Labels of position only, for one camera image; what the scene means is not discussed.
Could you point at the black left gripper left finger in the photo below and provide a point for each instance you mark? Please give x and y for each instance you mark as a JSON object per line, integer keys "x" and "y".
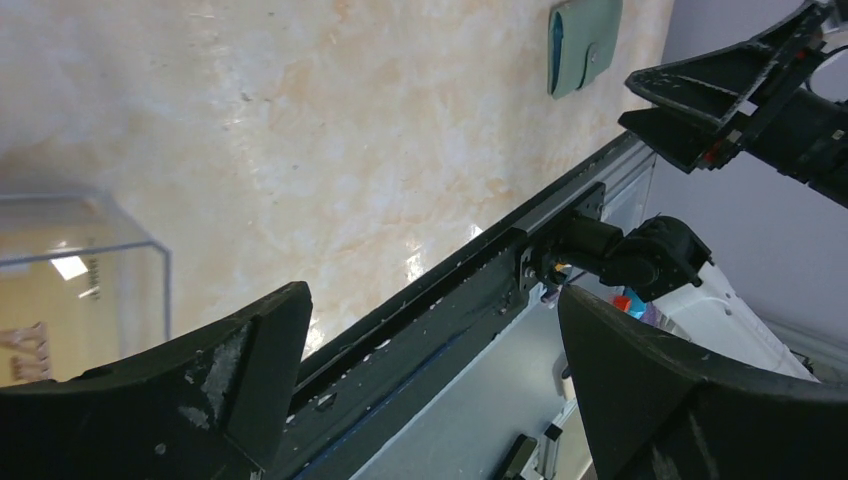
{"x": 211, "y": 404}

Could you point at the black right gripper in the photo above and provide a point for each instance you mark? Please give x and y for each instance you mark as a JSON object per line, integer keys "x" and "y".
{"x": 762, "y": 88}

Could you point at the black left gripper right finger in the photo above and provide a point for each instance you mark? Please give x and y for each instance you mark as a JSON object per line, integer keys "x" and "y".
{"x": 655, "y": 406}

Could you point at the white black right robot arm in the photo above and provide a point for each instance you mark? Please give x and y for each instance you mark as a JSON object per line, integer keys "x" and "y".
{"x": 668, "y": 266}

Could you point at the clear plastic card box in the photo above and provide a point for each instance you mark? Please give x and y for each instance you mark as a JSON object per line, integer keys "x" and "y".
{"x": 143, "y": 280}

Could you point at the gold VIP credit card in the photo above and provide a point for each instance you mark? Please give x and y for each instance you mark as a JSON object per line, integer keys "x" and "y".
{"x": 59, "y": 310}

